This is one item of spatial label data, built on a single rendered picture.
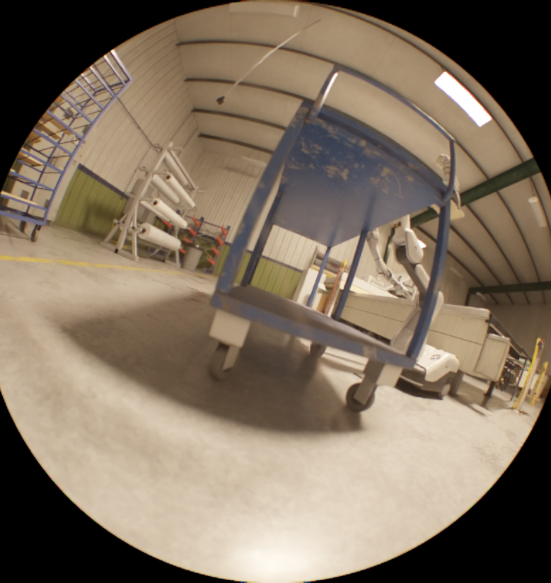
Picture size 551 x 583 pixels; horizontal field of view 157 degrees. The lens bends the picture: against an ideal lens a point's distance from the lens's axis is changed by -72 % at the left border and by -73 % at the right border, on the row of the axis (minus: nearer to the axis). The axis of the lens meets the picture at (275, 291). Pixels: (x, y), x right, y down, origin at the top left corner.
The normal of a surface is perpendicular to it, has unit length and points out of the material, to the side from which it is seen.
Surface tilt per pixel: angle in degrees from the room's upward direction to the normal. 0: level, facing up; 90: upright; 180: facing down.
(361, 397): 90
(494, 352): 90
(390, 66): 176
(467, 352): 90
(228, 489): 0
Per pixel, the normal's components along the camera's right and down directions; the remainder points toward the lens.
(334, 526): 0.35, -0.94
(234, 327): 0.09, 0.05
